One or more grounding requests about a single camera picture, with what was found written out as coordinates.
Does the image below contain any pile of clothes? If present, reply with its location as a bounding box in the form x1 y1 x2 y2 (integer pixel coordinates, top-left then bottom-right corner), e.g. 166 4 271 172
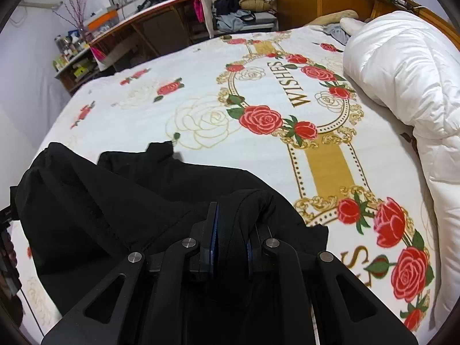
212 0 279 33

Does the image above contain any vase of purple branches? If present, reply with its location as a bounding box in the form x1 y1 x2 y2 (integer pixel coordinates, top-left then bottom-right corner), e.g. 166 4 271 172
52 0 96 40

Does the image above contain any cluttered wooden shelf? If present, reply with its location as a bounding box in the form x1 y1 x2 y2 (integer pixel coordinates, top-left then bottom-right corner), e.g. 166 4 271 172
53 30 92 72

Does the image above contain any black jacket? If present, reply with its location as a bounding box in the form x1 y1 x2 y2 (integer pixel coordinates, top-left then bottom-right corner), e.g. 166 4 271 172
14 141 329 345

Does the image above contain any grey cloth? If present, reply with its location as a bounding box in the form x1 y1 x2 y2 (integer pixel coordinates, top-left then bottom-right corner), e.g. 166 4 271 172
323 23 351 45

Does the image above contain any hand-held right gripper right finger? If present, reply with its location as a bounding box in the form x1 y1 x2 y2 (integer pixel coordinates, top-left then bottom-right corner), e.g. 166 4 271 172
246 223 419 345

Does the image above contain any beige pillow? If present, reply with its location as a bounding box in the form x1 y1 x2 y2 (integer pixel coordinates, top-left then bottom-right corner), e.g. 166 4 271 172
305 9 360 29

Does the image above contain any wooden headboard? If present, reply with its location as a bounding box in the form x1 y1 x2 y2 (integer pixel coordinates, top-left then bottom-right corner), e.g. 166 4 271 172
370 0 457 49

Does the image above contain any orange-lid plastic box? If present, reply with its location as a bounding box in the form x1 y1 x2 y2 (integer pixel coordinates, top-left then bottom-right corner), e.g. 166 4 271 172
86 9 120 33

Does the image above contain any floral printed bed blanket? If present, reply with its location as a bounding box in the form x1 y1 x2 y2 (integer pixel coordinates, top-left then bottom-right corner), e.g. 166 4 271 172
9 30 446 345

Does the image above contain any white duvet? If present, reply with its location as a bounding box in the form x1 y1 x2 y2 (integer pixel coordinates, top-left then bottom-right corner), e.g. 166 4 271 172
341 10 460 327

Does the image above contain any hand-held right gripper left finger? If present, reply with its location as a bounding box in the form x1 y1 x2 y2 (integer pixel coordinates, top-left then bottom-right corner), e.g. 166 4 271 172
41 201 220 345

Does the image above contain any wooden desk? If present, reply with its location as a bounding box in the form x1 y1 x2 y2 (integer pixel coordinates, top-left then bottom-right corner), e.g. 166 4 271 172
54 0 216 96

